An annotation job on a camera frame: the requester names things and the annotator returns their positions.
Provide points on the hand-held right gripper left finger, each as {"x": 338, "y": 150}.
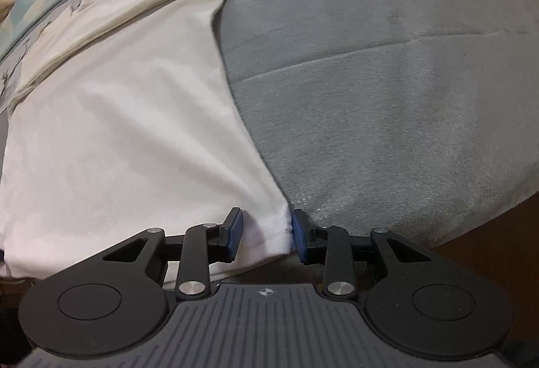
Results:
{"x": 236, "y": 234}

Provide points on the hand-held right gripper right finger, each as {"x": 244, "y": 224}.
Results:
{"x": 300, "y": 237}

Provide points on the white shirt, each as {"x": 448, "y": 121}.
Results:
{"x": 126, "y": 140}

